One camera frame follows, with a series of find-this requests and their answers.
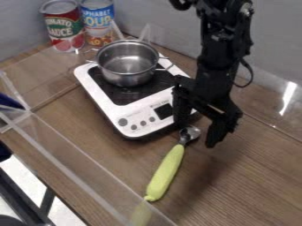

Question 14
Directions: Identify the alphabet soup can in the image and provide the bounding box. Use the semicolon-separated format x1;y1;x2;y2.
80;0;115;47

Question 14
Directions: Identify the silver metal pot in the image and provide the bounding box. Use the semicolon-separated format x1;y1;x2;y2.
85;40;175;87

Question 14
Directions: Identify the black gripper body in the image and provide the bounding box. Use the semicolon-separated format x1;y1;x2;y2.
174;63;243;121

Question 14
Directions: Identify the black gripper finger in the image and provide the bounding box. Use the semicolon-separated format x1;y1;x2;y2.
172;87;192;129
206;116;240;148

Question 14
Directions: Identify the clear acrylic barrier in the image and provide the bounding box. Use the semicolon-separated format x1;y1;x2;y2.
0;70;178;226

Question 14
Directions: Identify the green handled ice cream scoop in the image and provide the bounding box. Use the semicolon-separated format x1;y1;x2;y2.
144;125;200;202

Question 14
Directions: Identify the white and black stove top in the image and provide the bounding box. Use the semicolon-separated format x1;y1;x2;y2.
75;56;187;139

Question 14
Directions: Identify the tomato sauce can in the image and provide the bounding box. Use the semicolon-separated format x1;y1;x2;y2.
39;0;85;52

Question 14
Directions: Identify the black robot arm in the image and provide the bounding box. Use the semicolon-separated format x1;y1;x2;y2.
168;0;254;148

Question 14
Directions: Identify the black table frame leg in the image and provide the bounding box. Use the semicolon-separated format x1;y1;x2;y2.
0;169;55;226

